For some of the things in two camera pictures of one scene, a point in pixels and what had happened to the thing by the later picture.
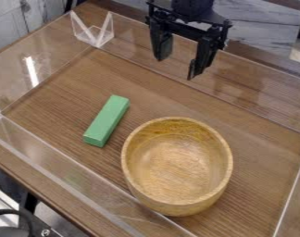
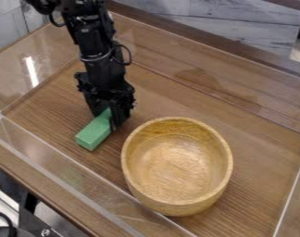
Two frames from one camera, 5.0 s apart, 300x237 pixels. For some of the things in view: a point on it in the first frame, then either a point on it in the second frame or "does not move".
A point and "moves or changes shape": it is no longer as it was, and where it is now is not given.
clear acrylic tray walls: [167, 155] does not move
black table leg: [28, 200] does not move
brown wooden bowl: [176, 163] does not move
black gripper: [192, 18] → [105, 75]
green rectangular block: [106, 121] moves or changes shape
